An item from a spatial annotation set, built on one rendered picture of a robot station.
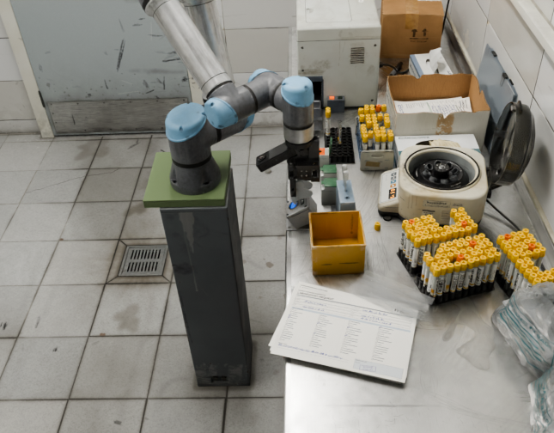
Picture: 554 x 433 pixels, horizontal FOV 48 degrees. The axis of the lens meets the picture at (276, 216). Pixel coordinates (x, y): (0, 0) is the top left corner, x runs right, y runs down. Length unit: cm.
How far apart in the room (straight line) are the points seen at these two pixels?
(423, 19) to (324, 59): 53
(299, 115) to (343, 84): 72
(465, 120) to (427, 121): 11
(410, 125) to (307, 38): 45
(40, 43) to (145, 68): 57
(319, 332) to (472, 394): 35
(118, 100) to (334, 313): 257
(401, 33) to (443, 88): 43
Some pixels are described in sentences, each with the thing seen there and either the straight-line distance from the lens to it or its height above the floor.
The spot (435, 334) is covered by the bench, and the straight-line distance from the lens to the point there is 150.
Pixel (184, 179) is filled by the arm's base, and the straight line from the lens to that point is 182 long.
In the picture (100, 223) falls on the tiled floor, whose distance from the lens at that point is 328.
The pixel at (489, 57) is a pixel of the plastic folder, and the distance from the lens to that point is 222.
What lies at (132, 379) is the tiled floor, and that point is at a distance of 257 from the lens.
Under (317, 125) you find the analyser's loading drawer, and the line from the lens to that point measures 208.
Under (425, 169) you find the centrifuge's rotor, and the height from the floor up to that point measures 99.
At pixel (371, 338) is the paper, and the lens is 145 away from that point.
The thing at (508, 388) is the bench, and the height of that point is 88.
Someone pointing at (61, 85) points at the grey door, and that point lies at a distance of 386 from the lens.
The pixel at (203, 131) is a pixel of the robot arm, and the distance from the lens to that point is 176.
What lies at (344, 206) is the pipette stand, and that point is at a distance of 167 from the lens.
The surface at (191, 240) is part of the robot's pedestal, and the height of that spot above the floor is 75.
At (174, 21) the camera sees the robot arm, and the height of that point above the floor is 142.
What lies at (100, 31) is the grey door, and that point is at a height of 66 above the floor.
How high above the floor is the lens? 201
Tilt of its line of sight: 40 degrees down
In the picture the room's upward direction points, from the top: 4 degrees counter-clockwise
